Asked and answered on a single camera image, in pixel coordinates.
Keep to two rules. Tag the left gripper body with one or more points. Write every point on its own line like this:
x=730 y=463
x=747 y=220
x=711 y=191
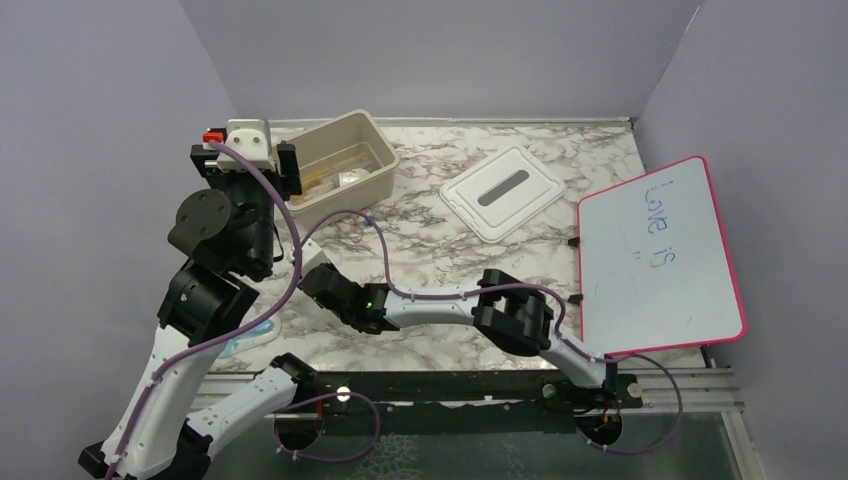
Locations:
x=287 y=175

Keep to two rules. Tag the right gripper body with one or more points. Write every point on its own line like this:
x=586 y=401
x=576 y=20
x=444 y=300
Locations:
x=328 y=267

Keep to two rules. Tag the yellow rubber tube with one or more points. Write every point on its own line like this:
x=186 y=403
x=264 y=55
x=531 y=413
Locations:
x=325 y=180

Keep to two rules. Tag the white plastic lid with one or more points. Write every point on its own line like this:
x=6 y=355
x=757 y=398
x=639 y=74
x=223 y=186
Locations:
x=499 y=194

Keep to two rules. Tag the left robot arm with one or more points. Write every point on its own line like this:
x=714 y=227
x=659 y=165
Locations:
x=226 y=232

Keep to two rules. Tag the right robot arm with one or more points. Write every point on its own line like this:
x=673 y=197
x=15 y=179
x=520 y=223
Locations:
x=514 y=316

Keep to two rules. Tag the beige plastic bin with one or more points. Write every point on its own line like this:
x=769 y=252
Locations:
x=338 y=139

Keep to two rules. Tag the blue item in bag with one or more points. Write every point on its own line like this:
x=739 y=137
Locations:
x=262 y=334

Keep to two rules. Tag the pink framed whiteboard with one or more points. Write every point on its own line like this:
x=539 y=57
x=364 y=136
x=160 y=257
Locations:
x=655 y=271

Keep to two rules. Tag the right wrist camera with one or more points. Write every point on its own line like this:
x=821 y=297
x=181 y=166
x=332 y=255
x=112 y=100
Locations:
x=311 y=256

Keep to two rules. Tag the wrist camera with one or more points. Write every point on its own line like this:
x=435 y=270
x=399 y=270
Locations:
x=311 y=256
x=251 y=138

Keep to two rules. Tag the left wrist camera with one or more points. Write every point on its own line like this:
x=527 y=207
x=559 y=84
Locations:
x=251 y=138

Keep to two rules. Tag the black base frame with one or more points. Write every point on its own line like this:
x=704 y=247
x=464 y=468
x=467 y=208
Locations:
x=450 y=403

